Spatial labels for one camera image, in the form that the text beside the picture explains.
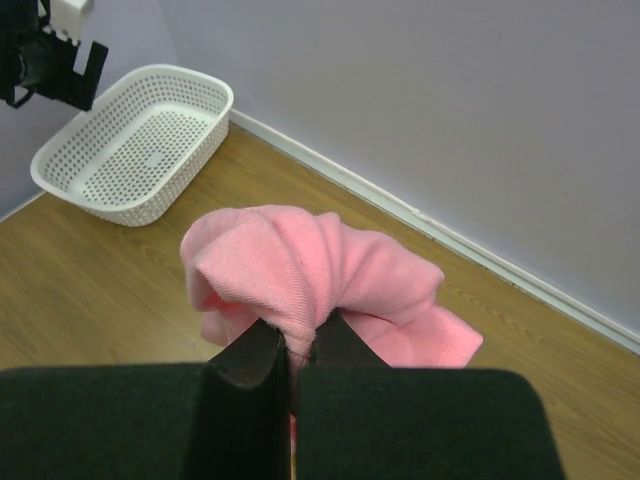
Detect white perforated plastic basket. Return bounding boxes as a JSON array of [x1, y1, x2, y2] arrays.
[[30, 64, 234, 227]]

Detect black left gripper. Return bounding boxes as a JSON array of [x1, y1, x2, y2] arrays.
[[1, 0, 109, 111]]

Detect pink t-shirt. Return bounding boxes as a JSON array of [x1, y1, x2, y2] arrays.
[[180, 203, 484, 370]]

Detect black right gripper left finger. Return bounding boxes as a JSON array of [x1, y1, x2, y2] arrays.
[[1, 322, 290, 479]]

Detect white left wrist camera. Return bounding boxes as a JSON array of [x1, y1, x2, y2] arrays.
[[49, 0, 95, 41]]

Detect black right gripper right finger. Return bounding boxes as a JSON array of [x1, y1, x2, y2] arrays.
[[296, 311, 565, 480]]

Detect white table edge strip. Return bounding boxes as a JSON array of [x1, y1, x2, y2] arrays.
[[230, 109, 639, 354]]

